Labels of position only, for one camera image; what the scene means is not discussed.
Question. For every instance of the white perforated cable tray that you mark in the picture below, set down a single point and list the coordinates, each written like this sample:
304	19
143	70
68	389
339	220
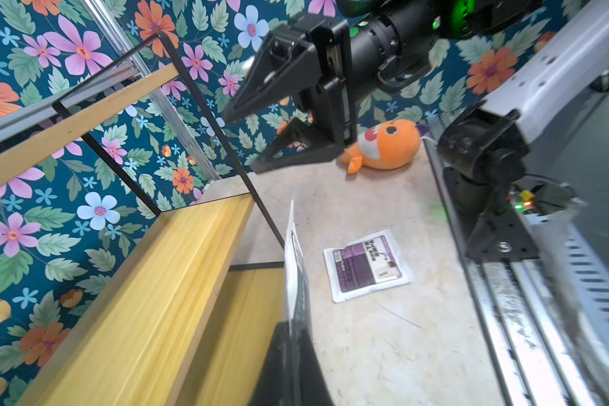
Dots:
579	279

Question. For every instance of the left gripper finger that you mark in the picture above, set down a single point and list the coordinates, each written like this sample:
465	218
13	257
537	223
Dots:
291	373

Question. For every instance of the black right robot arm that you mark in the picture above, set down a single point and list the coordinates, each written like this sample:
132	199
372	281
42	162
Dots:
390	42

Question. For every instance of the orange plush fish toy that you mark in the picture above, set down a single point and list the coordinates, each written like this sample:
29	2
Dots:
386	146

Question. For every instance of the purple label coffee bag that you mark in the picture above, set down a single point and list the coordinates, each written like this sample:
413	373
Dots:
370	264

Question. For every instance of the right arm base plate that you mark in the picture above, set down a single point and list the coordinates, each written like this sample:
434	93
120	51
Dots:
497	223

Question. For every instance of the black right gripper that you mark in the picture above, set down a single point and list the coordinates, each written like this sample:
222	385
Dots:
307	61

